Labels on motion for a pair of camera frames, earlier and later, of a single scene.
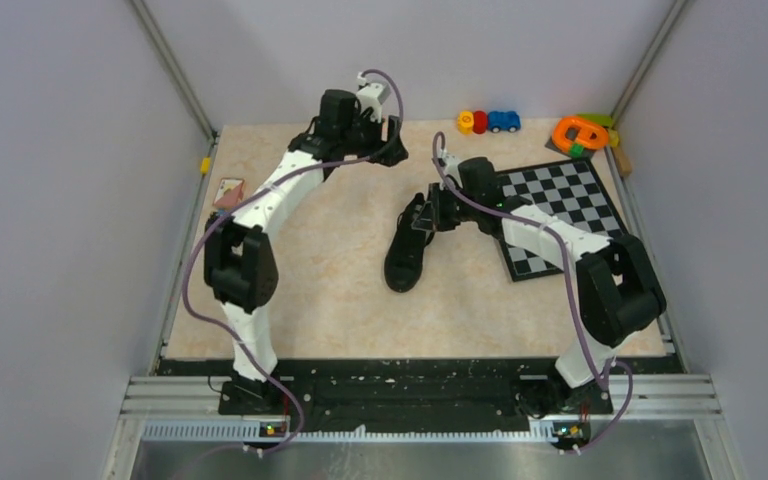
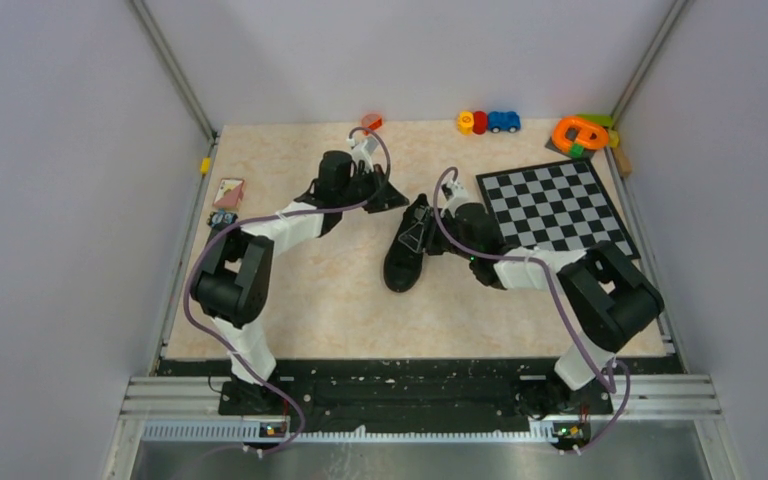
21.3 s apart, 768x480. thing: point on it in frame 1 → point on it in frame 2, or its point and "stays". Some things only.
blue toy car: (503, 121) stays
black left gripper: (383, 153) → (385, 195)
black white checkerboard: (574, 192) stays
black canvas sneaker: (414, 231) stays
